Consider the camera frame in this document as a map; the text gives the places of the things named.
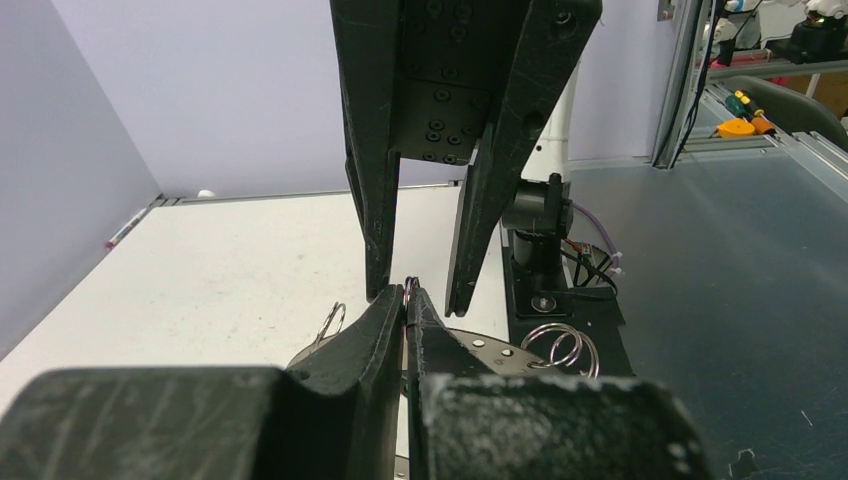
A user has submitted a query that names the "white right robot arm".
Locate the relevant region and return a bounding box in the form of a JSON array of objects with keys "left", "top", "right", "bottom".
[{"left": 330, "top": 1, "right": 603, "bottom": 316}]

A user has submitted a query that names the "pen on rear rail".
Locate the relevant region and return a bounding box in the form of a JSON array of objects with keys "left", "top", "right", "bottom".
[{"left": 104, "top": 207, "right": 151, "bottom": 250}]

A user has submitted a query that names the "metal disc with keyrings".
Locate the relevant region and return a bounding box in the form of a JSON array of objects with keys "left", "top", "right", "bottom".
[{"left": 286, "top": 302, "right": 562, "bottom": 377}]

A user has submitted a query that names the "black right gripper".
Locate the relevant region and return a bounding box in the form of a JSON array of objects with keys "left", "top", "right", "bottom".
[{"left": 330, "top": 0, "right": 603, "bottom": 317}]

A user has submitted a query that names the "orange tape measure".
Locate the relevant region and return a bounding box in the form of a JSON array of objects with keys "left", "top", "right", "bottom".
[{"left": 714, "top": 118, "right": 757, "bottom": 139}]

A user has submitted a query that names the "green handled screwdriver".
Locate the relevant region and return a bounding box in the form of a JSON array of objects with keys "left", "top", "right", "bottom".
[{"left": 724, "top": 90, "right": 777, "bottom": 135}]

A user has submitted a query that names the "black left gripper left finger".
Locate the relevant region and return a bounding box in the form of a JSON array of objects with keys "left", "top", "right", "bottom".
[{"left": 1, "top": 285, "right": 404, "bottom": 479}]

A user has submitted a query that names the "aluminium right rail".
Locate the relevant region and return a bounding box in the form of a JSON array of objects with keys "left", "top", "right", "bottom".
[{"left": 148, "top": 180, "right": 462, "bottom": 208}]

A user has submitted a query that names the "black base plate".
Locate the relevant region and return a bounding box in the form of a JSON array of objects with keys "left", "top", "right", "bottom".
[{"left": 501, "top": 228, "right": 634, "bottom": 377}]

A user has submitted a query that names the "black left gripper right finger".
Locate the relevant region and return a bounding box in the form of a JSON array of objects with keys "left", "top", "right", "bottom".
[{"left": 406, "top": 288, "right": 711, "bottom": 479}]

